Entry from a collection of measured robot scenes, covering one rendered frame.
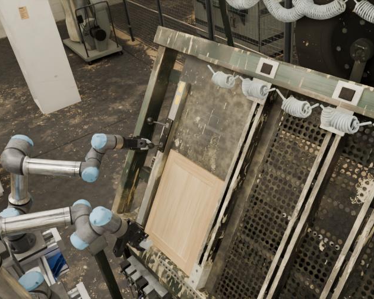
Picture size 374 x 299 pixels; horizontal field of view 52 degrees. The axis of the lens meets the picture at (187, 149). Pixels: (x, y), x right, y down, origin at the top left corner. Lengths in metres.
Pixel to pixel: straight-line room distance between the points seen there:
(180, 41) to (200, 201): 0.87
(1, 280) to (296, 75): 1.41
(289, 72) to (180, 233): 1.05
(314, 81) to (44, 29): 4.47
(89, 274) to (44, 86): 3.14
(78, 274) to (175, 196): 1.60
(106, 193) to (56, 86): 2.25
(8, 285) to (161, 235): 0.93
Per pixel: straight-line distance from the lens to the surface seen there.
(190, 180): 2.09
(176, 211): 2.18
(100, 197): 4.14
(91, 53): 7.33
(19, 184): 2.27
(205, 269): 2.03
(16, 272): 2.16
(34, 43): 5.64
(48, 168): 1.97
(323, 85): 1.61
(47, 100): 5.92
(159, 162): 2.24
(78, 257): 3.67
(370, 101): 1.53
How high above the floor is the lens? 2.66
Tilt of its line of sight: 36 degrees down
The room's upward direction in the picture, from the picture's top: 9 degrees counter-clockwise
